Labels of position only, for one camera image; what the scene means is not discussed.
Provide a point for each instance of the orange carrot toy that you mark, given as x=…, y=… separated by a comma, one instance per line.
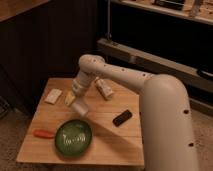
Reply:
x=43, y=134

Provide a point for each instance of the yellow cheese piece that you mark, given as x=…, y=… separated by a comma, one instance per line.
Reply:
x=70, y=97

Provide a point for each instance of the green ceramic bowl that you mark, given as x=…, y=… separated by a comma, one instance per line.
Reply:
x=73, y=138

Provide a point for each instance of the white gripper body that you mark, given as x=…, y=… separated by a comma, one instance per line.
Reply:
x=80, y=85

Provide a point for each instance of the grey metal rail beam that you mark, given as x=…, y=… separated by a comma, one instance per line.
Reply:
x=154, y=63

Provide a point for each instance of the metal vertical pole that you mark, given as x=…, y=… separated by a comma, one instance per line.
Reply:
x=109, y=20

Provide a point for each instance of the black rectangular object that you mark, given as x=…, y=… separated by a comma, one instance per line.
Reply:
x=120, y=119

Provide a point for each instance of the wooden board table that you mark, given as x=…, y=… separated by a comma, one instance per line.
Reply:
x=110, y=145

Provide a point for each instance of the white small bottle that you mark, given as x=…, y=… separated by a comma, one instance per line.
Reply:
x=105, y=90

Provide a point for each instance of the white ceramic cup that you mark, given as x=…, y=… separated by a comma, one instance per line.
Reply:
x=80, y=107

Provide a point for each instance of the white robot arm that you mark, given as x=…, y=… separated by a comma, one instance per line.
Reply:
x=166, y=119

